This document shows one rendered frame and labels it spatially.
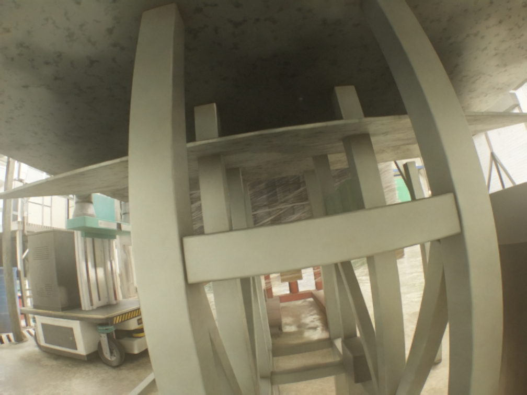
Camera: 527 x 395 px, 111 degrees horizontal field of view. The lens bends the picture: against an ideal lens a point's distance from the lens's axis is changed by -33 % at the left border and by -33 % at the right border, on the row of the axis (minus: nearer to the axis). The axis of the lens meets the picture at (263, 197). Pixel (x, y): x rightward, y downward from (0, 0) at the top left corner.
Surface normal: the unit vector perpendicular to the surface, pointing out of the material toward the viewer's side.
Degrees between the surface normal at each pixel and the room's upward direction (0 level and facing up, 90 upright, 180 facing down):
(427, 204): 90
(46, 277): 90
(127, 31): 180
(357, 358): 90
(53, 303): 90
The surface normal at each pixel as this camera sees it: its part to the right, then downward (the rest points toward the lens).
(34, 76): 0.15, 0.97
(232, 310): -0.04, -0.19
